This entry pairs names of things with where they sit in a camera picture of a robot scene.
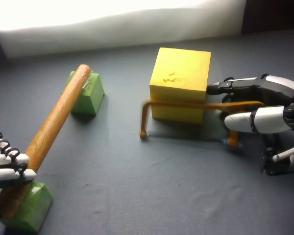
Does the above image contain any dark background panel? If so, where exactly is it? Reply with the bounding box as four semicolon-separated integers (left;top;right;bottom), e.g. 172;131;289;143
241;0;294;35

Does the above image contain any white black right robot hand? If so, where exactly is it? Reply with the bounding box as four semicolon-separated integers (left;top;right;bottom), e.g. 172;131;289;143
206;73;294;134

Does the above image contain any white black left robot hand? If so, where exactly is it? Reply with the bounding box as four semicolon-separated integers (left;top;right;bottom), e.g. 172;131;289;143
0;131;37;190

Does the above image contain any orange toy hacksaw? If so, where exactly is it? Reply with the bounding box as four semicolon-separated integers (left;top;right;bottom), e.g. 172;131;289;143
139;99;267;150

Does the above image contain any round wooden rod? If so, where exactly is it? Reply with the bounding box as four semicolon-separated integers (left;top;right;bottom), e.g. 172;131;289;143
0;64;93;218

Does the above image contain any grey table cloth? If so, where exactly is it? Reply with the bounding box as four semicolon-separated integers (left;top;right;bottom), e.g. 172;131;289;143
0;28;294;235

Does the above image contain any green wedge block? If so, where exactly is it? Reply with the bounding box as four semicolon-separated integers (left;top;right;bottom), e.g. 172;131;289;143
0;181;54;233
70;70;105;116

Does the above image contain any white backdrop sheet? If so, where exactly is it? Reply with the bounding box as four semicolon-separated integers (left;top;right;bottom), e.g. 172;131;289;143
0;0;247;58

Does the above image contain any yellow wooden block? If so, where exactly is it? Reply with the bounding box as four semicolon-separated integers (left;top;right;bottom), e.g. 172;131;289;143
148;47;212;125

